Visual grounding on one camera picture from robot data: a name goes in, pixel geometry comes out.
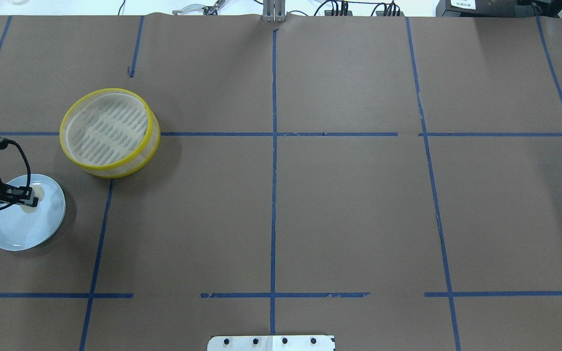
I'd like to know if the white steamed bun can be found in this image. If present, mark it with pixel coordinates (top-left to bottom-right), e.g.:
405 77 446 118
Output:
20 184 45 214

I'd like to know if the yellow rimmed steamer basket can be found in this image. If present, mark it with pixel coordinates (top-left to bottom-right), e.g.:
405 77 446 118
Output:
60 88 161 178

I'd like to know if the light blue plate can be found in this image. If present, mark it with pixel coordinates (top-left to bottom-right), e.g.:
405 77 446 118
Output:
0 174 66 251

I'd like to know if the metal tool at table edge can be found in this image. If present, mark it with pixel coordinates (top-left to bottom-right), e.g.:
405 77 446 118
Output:
172 0 227 16

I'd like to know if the black device at table edge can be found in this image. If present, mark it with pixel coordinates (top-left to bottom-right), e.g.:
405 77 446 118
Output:
435 0 541 18

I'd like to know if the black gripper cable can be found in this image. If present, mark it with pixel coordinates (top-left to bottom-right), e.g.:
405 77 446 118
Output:
0 130 33 214

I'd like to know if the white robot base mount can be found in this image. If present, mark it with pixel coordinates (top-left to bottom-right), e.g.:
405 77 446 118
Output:
207 334 336 351

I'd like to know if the grey metal clamp bracket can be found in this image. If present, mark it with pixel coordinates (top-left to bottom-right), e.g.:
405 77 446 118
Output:
261 0 287 22

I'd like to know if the black cable bundle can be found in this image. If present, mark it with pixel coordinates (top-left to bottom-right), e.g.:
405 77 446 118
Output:
313 0 403 17

